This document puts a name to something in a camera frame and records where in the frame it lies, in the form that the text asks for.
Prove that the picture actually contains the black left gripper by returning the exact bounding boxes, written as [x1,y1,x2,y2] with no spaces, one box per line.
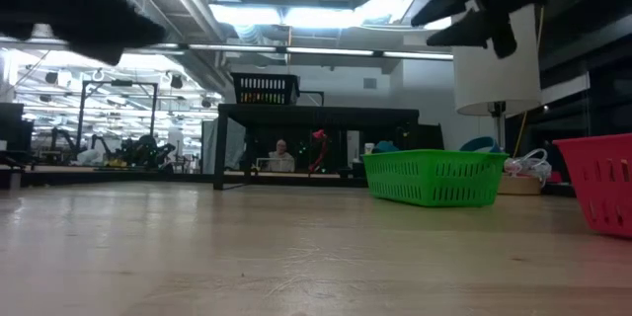
[63,0,167,67]

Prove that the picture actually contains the green plastic basket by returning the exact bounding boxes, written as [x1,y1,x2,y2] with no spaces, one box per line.
[361,149,509,208]

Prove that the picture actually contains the black plastic basket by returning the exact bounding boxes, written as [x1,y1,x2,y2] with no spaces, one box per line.
[230,72,301,106]

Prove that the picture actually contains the red plastic basket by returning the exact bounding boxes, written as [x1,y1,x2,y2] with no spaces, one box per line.
[551,132,632,239]

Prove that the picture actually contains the red background desk lamp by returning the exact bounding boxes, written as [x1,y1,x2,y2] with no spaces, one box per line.
[308,128,330,175]

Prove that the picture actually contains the metal lamp pole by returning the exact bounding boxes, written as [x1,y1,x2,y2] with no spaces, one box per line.
[493,101,509,152]

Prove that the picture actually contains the background robot arms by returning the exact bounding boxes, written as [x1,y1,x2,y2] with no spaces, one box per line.
[48,127,177,170]

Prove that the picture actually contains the long ceiling light bar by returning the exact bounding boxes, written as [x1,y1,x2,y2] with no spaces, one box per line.
[118,40,454,61]

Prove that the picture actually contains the black background monitor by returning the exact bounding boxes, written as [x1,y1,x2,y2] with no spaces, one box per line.
[0,103,34,165]

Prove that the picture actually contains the black mesh shelf riser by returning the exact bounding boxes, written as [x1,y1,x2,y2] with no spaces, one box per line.
[214,103,421,192]

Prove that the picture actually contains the round wooden lamp base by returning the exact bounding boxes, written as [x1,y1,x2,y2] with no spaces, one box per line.
[496,175,543,197]

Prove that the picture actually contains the person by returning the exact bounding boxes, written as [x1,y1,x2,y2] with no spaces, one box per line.
[266,138,296,174]

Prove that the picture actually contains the black background gantry frame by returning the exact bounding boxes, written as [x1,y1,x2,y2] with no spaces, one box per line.
[75,80,159,159]

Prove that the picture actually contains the yellow extension cable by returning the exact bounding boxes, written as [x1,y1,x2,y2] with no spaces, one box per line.
[512,7,549,159]

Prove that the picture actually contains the black table frame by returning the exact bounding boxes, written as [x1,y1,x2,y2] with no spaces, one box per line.
[0,165,632,203]

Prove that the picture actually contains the black camera gantry bar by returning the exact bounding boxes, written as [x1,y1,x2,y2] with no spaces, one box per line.
[298,88,326,108]

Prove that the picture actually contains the white lamp cable bundle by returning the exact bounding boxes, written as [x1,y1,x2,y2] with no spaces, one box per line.
[503,147,553,183]

